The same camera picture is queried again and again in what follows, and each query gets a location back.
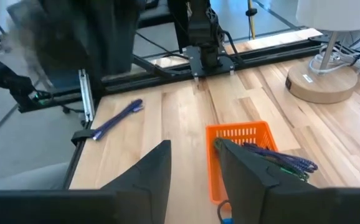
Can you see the black clamp block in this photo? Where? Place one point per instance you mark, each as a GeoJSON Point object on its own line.
{"type": "Point", "coordinates": [82, 136]}

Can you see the white shade lamp, wooden base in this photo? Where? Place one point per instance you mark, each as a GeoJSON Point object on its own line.
{"type": "Point", "coordinates": [323, 84]}

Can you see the black aluminium table frame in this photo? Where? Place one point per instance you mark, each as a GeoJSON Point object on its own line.
{"type": "Point", "coordinates": [261, 59]}

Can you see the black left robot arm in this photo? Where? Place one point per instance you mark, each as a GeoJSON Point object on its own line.
{"type": "Point", "coordinates": [203, 31]}

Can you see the orange plastic slotted basket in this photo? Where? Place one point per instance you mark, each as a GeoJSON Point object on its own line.
{"type": "Point", "coordinates": [212, 174]}

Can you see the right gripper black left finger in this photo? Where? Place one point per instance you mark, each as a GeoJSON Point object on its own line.
{"type": "Point", "coordinates": [130, 202]}

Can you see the silver aluminium bracket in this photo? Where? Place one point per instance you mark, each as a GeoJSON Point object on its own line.
{"type": "Point", "coordinates": [86, 93]}

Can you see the black device with green light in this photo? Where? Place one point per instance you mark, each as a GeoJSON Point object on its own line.
{"type": "Point", "coordinates": [8, 84]}

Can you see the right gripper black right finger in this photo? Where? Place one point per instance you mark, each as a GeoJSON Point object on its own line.
{"type": "Point", "coordinates": [276, 202]}

